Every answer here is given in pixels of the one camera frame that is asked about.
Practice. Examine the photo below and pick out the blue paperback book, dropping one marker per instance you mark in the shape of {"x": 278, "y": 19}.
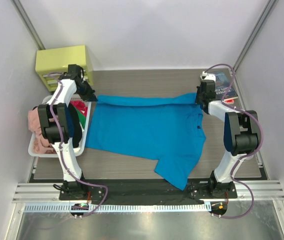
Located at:
{"x": 221, "y": 85}

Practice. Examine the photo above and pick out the pink garment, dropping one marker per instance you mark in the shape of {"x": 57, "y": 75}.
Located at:
{"x": 40, "y": 144}

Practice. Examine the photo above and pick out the aluminium frame rail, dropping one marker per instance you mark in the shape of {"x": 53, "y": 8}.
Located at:
{"x": 46, "y": 193}

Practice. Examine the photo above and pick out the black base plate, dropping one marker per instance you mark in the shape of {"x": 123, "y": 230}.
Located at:
{"x": 145, "y": 189}

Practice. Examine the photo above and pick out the blue t shirt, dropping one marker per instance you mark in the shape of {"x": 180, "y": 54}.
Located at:
{"x": 168, "y": 130}

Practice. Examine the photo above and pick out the black garment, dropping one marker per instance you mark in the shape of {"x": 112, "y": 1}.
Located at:
{"x": 69, "y": 123}

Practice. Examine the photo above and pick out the yellow green drawer cabinet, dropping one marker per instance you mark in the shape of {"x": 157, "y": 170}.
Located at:
{"x": 58, "y": 59}

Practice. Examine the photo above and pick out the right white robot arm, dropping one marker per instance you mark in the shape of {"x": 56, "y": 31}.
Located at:
{"x": 242, "y": 138}

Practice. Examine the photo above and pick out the magenta garment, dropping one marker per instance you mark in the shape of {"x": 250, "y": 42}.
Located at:
{"x": 80, "y": 106}

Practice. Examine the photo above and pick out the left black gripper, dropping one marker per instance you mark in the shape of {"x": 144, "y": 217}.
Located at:
{"x": 88, "y": 93}

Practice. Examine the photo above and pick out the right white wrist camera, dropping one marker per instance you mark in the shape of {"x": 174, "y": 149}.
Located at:
{"x": 205, "y": 76}

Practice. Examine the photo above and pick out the white laundry basket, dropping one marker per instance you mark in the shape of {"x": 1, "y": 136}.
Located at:
{"x": 77, "y": 150}

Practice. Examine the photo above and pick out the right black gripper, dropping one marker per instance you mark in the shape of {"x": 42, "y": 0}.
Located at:
{"x": 200, "y": 99}

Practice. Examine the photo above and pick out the slotted cable duct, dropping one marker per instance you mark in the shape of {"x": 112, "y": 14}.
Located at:
{"x": 69, "y": 207}

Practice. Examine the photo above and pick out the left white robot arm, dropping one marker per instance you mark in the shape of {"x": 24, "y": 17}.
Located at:
{"x": 65, "y": 90}

